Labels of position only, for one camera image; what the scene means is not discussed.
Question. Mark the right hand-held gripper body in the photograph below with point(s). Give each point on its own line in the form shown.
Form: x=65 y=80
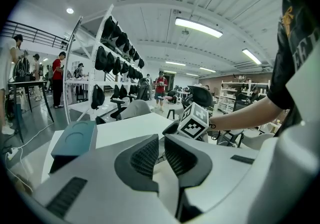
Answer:
x=195 y=122

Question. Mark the white power strip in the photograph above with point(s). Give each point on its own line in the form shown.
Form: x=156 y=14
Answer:
x=12 y=153

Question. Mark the black table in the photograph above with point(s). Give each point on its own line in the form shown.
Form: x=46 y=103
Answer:
x=27 y=83

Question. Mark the grey shell chair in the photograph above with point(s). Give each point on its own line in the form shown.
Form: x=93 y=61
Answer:
x=137 y=109

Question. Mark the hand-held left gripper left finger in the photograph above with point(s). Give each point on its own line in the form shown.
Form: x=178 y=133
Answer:
x=105 y=188

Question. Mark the white metal shelving rack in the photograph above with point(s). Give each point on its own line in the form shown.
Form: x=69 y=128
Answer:
x=77 y=107

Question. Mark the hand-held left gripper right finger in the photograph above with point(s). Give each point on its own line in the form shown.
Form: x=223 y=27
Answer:
x=215 y=168

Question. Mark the white storage shelf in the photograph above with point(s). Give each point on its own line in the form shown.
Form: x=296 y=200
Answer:
x=225 y=97

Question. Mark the row of black bags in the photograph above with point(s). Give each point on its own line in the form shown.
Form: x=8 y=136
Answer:
x=101 y=57

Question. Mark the black office chair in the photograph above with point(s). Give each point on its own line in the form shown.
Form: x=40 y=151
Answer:
x=202 y=95

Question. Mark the teal drawer box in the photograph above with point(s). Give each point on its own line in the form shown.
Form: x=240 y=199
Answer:
x=75 y=137

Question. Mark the round ceiling light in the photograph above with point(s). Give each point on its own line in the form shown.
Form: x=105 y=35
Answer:
x=70 y=10

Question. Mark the person's black printed shirt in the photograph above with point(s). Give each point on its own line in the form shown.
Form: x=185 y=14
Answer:
x=300 y=42

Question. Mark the person's right forearm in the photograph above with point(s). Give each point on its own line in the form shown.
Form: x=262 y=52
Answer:
x=245 y=112

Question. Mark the long ceiling light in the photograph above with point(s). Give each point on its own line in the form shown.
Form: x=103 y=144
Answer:
x=197 y=27
x=251 y=55

